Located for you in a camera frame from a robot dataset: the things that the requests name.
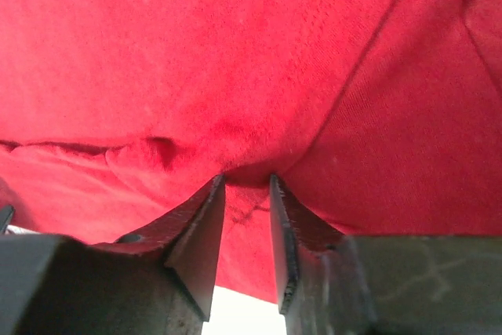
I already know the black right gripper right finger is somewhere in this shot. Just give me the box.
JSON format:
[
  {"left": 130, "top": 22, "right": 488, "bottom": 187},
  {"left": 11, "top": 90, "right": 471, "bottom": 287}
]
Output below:
[{"left": 270, "top": 176, "right": 501, "bottom": 334}]

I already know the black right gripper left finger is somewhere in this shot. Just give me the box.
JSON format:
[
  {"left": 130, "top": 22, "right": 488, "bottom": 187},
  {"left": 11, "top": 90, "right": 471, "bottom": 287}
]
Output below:
[{"left": 1, "top": 176, "right": 225, "bottom": 334}]

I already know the red t shirt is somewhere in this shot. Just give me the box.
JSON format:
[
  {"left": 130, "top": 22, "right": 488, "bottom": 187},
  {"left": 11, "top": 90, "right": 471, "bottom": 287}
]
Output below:
[{"left": 1, "top": 0, "right": 501, "bottom": 301}]

